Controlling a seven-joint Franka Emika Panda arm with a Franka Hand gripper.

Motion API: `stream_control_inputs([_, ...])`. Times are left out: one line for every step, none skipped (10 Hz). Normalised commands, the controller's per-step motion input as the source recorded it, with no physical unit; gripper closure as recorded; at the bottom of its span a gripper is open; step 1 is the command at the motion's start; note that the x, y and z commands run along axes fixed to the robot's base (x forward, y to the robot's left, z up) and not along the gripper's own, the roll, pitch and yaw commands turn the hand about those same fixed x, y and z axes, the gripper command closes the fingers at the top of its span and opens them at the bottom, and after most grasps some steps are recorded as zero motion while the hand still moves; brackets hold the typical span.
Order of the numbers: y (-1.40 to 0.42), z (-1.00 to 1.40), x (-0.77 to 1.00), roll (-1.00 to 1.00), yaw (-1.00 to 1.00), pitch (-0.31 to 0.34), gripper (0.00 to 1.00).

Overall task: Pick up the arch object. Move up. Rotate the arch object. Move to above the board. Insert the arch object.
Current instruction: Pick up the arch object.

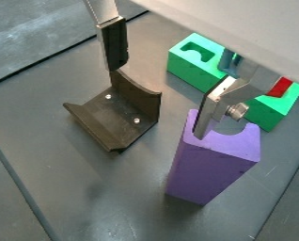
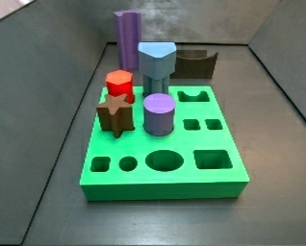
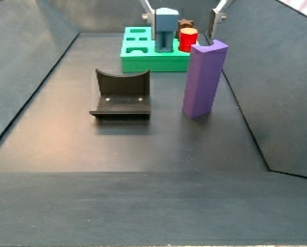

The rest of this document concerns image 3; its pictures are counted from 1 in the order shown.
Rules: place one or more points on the purple arch block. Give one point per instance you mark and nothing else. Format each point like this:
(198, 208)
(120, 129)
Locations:
(204, 75)

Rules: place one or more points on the brown star block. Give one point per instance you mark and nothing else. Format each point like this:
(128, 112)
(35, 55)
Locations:
(185, 27)

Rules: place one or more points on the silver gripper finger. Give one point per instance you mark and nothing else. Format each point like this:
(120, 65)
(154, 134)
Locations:
(217, 16)
(149, 15)

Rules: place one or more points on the red heptagon block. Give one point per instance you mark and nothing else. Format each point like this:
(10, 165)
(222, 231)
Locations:
(188, 38)

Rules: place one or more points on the green shape sorter board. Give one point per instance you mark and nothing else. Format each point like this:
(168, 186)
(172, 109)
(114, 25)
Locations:
(140, 56)

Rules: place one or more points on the black curved stand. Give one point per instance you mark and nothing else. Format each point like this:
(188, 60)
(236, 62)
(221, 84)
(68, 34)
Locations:
(124, 94)

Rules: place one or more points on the blue pentagon block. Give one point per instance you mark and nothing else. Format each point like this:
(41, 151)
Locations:
(166, 26)

